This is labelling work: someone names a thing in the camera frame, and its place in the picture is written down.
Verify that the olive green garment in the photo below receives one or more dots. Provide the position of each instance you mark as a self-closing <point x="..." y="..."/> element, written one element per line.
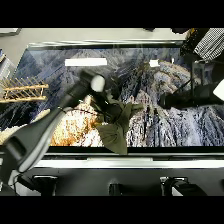
<point x="115" y="135"/>

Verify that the silver frame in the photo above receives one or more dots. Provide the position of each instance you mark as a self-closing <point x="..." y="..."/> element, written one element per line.
<point x="133" y="163"/>

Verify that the brown wooden hanger rack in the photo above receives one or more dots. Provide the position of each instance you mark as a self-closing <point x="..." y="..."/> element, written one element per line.
<point x="23" y="88"/>

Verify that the checked shirt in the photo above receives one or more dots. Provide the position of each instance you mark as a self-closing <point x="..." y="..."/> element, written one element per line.
<point x="211" y="43"/>

